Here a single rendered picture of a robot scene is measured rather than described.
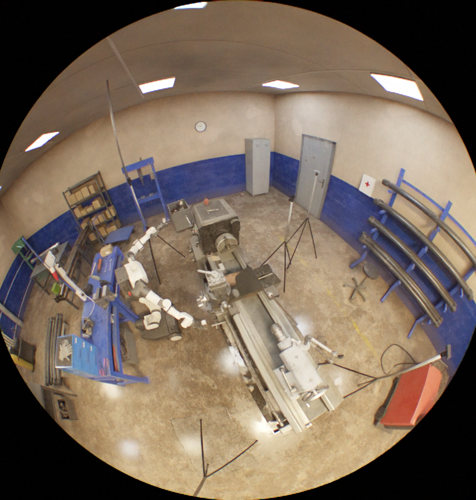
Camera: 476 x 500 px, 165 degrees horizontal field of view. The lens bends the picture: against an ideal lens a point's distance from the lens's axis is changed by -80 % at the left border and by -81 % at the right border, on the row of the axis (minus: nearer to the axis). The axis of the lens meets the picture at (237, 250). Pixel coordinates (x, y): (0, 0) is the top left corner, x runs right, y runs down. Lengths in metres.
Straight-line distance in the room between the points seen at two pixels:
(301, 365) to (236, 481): 2.16
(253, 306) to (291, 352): 0.81
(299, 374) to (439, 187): 3.25
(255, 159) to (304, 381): 4.98
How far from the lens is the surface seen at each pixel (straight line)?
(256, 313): 1.84
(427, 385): 2.92
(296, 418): 1.67
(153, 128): 4.87
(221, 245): 1.89
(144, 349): 2.87
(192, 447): 2.72
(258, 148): 5.06
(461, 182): 3.42
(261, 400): 2.02
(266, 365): 1.59
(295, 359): 1.30
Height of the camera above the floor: 2.40
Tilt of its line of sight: 44 degrees down
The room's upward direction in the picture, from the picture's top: 3 degrees counter-clockwise
